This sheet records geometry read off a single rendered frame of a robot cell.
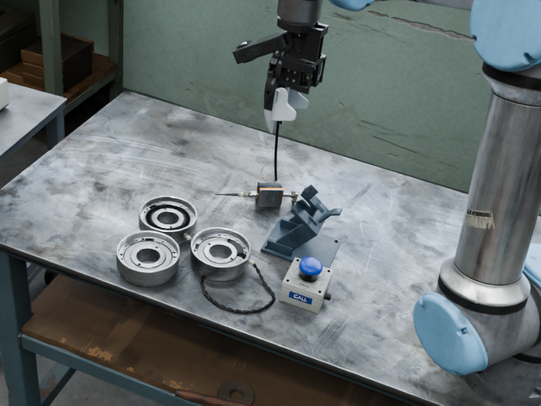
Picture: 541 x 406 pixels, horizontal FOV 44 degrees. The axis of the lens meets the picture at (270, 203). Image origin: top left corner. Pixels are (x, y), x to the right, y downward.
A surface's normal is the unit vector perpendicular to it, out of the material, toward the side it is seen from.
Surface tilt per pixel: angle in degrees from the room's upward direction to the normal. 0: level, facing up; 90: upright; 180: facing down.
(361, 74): 90
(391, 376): 0
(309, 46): 87
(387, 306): 0
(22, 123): 0
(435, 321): 98
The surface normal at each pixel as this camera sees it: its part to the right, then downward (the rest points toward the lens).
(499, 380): -0.45, 0.19
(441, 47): -0.33, 0.53
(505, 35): -0.85, 0.07
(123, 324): 0.14, -0.79
